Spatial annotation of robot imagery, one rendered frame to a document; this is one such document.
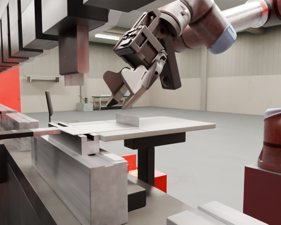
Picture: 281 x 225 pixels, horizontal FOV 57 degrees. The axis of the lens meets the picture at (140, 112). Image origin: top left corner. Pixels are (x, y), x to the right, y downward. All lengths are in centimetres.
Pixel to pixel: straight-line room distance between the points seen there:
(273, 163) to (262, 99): 1049
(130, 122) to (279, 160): 69
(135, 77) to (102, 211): 24
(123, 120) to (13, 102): 215
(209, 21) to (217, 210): 47
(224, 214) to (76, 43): 33
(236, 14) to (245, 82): 1103
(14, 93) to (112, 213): 230
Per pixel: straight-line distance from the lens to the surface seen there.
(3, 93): 262
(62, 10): 42
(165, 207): 47
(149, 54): 52
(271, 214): 112
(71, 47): 47
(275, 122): 106
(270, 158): 108
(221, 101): 1252
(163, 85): 59
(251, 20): 93
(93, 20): 41
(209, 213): 25
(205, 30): 64
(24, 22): 70
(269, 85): 1143
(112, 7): 35
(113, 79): 54
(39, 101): 1274
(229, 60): 1240
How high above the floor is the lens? 108
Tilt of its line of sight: 5 degrees down
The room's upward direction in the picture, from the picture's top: straight up
